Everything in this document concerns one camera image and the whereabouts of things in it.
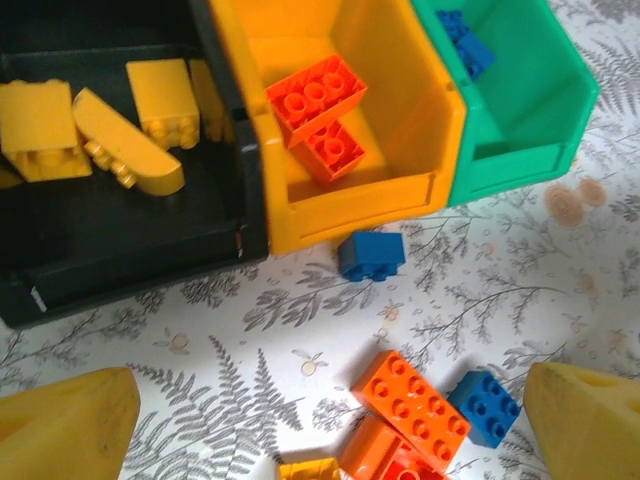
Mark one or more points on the green plastic bin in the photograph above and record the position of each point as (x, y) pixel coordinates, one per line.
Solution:
(530, 90)

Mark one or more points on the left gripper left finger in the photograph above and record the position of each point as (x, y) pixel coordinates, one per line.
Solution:
(60, 430)

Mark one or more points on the yellow curved lego brick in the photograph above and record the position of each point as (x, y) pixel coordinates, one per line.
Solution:
(135, 155)

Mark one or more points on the blue lego brick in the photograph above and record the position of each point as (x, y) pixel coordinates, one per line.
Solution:
(450, 22)
(372, 250)
(475, 55)
(485, 405)

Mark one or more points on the yellow plastic bin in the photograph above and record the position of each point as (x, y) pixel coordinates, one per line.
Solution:
(400, 100)

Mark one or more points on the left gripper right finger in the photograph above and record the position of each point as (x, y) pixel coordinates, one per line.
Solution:
(585, 430)

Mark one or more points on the black plastic bin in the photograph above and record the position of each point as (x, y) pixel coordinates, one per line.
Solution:
(125, 240)

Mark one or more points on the orange lego brick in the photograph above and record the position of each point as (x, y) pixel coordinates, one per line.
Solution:
(410, 405)
(370, 450)
(320, 95)
(410, 471)
(335, 155)

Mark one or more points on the floral patterned table cover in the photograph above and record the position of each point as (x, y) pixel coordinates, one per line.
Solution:
(200, 310)

